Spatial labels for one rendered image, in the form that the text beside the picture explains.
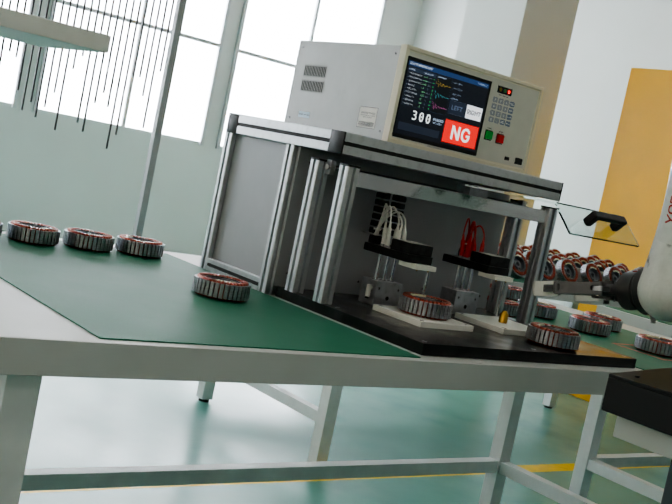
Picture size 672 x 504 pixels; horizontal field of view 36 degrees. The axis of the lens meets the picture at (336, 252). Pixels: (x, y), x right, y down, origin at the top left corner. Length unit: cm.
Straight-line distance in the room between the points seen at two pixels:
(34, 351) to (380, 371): 60
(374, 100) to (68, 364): 104
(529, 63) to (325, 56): 400
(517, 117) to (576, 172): 637
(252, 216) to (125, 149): 657
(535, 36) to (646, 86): 71
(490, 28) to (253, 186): 424
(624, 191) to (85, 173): 451
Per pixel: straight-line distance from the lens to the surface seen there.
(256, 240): 225
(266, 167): 225
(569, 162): 883
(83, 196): 872
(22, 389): 144
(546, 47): 640
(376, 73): 221
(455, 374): 184
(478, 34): 646
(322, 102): 234
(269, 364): 158
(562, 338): 215
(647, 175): 607
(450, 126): 225
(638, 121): 618
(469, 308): 238
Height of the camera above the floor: 105
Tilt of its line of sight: 5 degrees down
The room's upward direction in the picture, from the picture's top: 12 degrees clockwise
